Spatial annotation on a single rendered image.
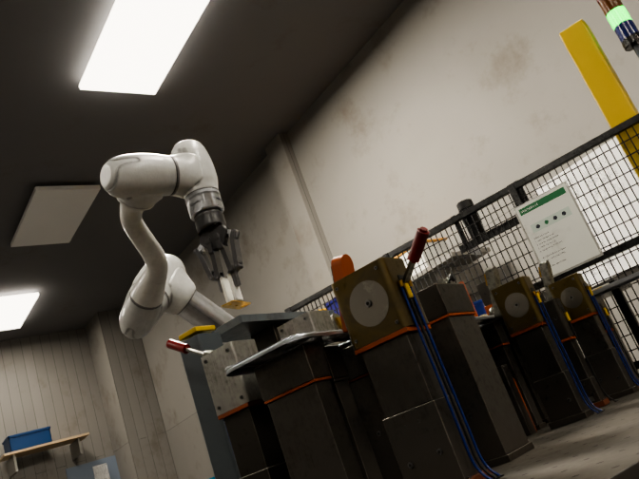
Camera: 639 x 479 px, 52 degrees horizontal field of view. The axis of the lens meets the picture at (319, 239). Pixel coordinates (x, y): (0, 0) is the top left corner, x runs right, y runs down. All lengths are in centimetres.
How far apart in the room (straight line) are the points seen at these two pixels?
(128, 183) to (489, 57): 387
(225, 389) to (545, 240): 167
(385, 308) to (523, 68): 402
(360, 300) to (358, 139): 503
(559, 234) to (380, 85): 350
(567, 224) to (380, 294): 167
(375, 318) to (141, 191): 78
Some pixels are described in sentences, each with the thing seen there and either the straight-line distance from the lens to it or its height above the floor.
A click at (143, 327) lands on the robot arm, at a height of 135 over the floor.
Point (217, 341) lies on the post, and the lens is 148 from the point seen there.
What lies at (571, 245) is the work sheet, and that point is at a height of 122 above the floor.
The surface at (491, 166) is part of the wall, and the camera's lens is 505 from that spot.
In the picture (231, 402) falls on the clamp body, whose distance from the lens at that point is 125.
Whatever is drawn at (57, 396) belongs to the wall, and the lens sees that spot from 1080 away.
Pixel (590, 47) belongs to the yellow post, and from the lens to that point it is 278.
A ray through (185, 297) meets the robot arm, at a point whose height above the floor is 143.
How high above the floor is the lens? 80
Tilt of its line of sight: 18 degrees up
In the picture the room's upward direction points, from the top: 20 degrees counter-clockwise
